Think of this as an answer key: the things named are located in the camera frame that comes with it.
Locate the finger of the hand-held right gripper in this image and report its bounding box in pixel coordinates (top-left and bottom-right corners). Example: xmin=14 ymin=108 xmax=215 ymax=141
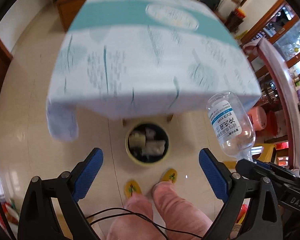
xmin=235 ymin=158 xmax=289 ymax=195
xmin=252 ymin=158 xmax=300 ymax=179

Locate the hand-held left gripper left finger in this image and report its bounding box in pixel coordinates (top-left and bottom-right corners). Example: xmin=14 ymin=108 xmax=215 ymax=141
xmin=17 ymin=147 xmax=104 ymax=240

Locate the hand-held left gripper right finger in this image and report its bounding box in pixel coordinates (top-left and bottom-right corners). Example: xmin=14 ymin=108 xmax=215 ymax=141
xmin=199 ymin=147 xmax=283 ymax=240

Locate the clear plastic bottle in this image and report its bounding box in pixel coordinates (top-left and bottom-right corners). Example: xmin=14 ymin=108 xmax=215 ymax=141
xmin=206 ymin=91 xmax=256 ymax=163

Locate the black yellow-rimmed trash bin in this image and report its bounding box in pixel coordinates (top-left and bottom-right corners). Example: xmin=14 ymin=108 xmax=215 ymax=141
xmin=125 ymin=122 xmax=170 ymax=166

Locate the yellow slipper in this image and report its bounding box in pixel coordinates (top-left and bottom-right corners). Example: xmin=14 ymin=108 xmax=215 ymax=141
xmin=125 ymin=180 xmax=142 ymax=199
xmin=159 ymin=169 xmax=178 ymax=184

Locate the pink plastic stool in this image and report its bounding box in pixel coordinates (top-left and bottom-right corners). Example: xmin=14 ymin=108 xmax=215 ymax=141
xmin=247 ymin=106 xmax=268 ymax=130

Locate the wooden dining table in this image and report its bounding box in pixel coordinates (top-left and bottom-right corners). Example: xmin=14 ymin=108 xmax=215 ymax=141
xmin=122 ymin=114 xmax=176 ymax=127

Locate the pink-cloth covered table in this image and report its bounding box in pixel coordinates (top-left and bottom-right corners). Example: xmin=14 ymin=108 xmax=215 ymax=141
xmin=242 ymin=37 xmax=300 ymax=170

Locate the leaf-print tablecloth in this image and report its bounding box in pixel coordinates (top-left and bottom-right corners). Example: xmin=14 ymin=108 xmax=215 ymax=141
xmin=45 ymin=0 xmax=262 ymax=142

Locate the wooden glass door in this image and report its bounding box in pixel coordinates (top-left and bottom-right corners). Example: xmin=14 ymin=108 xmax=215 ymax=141
xmin=240 ymin=0 xmax=300 ymax=63

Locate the black tall woven basket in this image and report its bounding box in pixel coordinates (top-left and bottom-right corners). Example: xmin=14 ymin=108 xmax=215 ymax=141
xmin=226 ymin=12 xmax=243 ymax=32

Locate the wooden drawer cabinet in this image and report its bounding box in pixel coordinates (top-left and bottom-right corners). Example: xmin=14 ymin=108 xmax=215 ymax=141
xmin=56 ymin=0 xmax=90 ymax=32

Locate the dark green air fryer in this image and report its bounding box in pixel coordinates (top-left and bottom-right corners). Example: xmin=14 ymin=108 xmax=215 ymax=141
xmin=200 ymin=0 xmax=220 ymax=12

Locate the black cable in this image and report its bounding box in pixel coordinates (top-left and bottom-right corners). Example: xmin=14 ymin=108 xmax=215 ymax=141
xmin=86 ymin=207 xmax=203 ymax=240

